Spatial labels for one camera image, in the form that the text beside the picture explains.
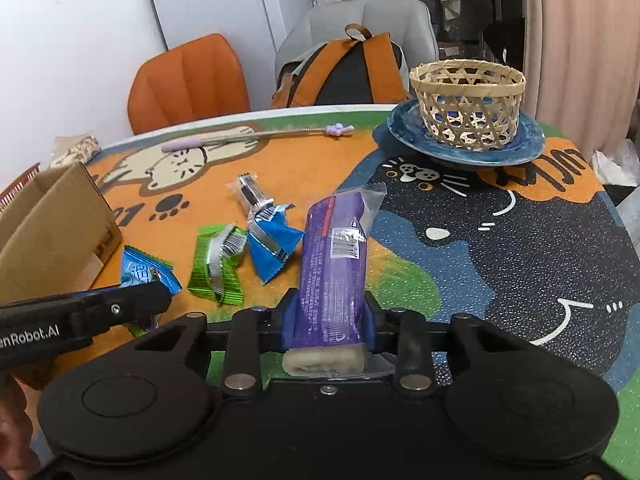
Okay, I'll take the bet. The white refrigerator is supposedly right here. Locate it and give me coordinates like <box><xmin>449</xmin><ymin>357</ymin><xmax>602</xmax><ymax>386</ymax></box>
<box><xmin>141</xmin><ymin>0</ymin><xmax>321</xmax><ymax>53</ymax></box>

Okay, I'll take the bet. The printed tissue pack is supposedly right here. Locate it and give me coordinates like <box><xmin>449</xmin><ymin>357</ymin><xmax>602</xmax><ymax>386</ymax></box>
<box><xmin>50</xmin><ymin>133</ymin><xmax>102</xmax><ymax>168</ymax></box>

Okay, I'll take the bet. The grey chair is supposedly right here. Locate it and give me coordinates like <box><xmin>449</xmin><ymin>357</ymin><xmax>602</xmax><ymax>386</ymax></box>
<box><xmin>274</xmin><ymin>0</ymin><xmax>440</xmax><ymax>108</ymax></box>

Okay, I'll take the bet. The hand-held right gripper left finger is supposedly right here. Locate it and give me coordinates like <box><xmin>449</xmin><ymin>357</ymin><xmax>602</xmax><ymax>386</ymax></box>
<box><xmin>135</xmin><ymin>287</ymin><xmax>302</xmax><ymax>396</ymax></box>

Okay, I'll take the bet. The person's left hand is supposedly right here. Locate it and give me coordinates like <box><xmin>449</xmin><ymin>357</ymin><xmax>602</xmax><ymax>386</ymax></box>
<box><xmin>0</xmin><ymin>360</ymin><xmax>57</xmax><ymax>466</ymax></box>

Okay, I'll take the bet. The white plastic bag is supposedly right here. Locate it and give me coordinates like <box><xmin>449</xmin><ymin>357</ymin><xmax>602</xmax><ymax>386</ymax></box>
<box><xmin>592</xmin><ymin>137</ymin><xmax>640</xmax><ymax>241</ymax></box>

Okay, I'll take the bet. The orange black backpack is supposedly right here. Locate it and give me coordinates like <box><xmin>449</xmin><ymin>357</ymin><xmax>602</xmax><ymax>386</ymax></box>
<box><xmin>271</xmin><ymin>23</ymin><xmax>411</xmax><ymax>109</ymax></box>

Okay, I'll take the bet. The purple snack packet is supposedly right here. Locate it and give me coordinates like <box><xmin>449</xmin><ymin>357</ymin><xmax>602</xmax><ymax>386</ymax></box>
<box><xmin>282</xmin><ymin>183</ymin><xmax>396</xmax><ymax>377</ymax></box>

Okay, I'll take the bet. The purple telescopic stick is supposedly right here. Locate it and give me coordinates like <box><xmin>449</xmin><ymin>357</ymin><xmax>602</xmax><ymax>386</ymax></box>
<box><xmin>161</xmin><ymin>122</ymin><xmax>353</xmax><ymax>153</ymax></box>

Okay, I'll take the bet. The woven bamboo basket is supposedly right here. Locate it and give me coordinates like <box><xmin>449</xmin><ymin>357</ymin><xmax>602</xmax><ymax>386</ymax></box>
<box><xmin>409</xmin><ymin>59</ymin><xmax>527</xmax><ymax>152</ymax></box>

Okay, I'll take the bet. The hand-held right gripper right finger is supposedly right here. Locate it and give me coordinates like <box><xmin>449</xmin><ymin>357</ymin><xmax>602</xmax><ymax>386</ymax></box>
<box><xmin>361</xmin><ymin>292</ymin><xmax>501</xmax><ymax>395</ymax></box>

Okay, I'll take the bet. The dark striped candy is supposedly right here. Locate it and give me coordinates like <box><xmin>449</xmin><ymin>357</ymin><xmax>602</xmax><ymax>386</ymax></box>
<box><xmin>236</xmin><ymin>174</ymin><xmax>273</xmax><ymax>218</ymax></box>

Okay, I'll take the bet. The green snack packet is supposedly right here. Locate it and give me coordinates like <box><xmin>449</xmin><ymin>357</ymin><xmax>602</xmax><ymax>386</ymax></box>
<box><xmin>187</xmin><ymin>224</ymin><xmax>248</xmax><ymax>307</ymax></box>
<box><xmin>124</xmin><ymin>312</ymin><xmax>162</xmax><ymax>337</ymax></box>

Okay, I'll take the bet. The blue snack packet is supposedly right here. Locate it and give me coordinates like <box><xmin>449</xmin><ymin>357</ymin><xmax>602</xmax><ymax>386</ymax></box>
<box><xmin>121</xmin><ymin>245</ymin><xmax>183</xmax><ymax>296</ymax></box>
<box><xmin>247</xmin><ymin>203</ymin><xmax>305</xmax><ymax>285</ymax></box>

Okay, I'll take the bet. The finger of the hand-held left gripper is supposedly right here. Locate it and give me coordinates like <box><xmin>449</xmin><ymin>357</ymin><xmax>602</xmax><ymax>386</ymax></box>
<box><xmin>0</xmin><ymin>285</ymin><xmax>126</xmax><ymax>317</ymax></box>
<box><xmin>70</xmin><ymin>280</ymin><xmax>172</xmax><ymax>337</ymax></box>

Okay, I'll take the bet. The orange chair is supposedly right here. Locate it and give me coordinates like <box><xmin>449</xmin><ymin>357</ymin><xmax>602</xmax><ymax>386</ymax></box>
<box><xmin>127</xmin><ymin>33</ymin><xmax>252</xmax><ymax>135</ymax></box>

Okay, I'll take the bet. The brown cardboard box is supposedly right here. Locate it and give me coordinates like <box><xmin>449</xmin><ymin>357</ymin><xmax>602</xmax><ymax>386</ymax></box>
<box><xmin>0</xmin><ymin>161</ymin><xmax>123</xmax><ymax>306</ymax></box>

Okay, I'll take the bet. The red plastic basket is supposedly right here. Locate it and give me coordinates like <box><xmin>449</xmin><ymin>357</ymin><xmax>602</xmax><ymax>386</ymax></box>
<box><xmin>0</xmin><ymin>161</ymin><xmax>42</xmax><ymax>202</ymax></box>

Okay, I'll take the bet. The blue ceramic plate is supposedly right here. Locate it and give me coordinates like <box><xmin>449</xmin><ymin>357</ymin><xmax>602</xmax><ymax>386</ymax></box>
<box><xmin>386</xmin><ymin>97</ymin><xmax>547</xmax><ymax>168</ymax></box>

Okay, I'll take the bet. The pink curtain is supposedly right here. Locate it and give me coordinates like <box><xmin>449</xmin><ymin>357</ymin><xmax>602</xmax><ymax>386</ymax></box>
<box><xmin>522</xmin><ymin>0</ymin><xmax>640</xmax><ymax>141</ymax></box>

